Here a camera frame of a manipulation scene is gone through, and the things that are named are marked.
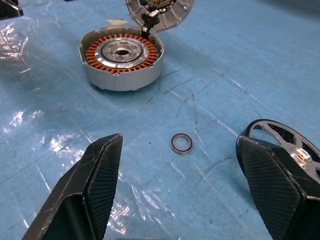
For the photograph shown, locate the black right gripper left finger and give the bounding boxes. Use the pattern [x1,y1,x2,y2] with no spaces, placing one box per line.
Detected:
[21,133,124,240]

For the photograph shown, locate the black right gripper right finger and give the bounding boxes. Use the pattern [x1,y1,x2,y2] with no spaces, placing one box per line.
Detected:
[235,136,320,240]

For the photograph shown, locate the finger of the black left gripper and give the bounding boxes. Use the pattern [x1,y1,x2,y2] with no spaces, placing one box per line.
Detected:
[0,0,24,20]

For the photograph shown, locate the black rotor with silver spokes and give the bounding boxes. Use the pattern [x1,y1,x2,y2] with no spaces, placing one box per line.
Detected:
[236,118,320,186]

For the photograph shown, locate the small steel bearing ring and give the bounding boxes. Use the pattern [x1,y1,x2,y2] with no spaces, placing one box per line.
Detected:
[170,133,193,155]

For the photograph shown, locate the silver motor housing copper windings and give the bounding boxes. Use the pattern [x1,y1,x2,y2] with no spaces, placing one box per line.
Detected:
[77,24,165,92]

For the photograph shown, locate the silver finned motor cover lid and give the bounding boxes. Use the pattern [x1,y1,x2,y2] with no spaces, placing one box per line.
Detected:
[124,0,196,38]

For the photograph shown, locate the small beige tape scrap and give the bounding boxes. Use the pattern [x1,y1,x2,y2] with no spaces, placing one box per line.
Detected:
[106,19,129,26]

